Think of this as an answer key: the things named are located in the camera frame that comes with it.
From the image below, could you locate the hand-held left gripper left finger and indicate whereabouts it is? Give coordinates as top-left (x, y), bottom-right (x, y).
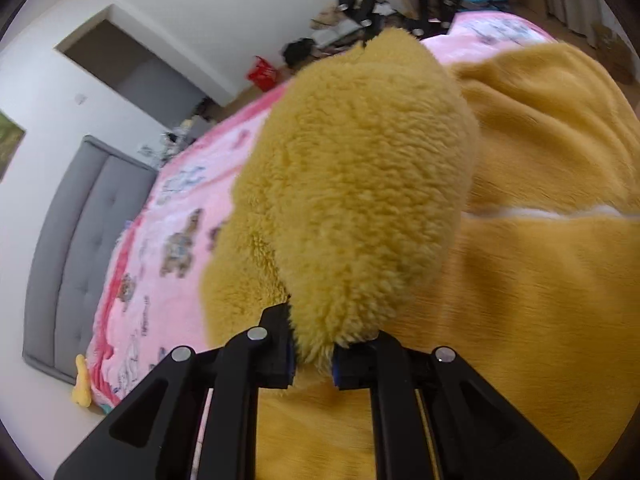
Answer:
top-left (54, 304), bottom-right (295, 480)

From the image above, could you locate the cardboard box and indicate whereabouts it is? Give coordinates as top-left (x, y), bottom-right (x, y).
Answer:
top-left (592, 22), bottom-right (635, 85)

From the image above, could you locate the cluttered grey nightstand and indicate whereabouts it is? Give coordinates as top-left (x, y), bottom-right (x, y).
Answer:
top-left (137, 97), bottom-right (221, 168)

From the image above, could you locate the black bag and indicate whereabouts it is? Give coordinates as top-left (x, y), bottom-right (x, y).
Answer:
top-left (281, 38), bottom-right (317, 68)

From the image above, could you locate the yellow plush toy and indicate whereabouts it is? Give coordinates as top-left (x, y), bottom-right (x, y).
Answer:
top-left (71, 354), bottom-right (93, 407)

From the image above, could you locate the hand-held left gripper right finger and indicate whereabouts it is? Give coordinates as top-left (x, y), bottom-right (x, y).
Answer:
top-left (332, 332), bottom-right (581, 480)

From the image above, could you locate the red shopping bag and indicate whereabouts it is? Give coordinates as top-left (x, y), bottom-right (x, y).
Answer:
top-left (248, 56), bottom-right (279, 92)

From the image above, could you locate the pink printed blanket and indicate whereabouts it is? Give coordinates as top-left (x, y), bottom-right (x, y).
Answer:
top-left (86, 10), bottom-right (558, 408)

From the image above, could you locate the grey upholstered headboard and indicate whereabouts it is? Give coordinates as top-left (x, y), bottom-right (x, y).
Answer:
top-left (22, 135), bottom-right (160, 386)

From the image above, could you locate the framed wall picture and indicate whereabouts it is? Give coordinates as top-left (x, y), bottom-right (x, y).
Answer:
top-left (0, 110), bottom-right (27, 181)

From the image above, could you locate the yellow fleece garment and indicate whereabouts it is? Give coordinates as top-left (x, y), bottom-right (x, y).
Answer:
top-left (200, 26), bottom-right (640, 480)

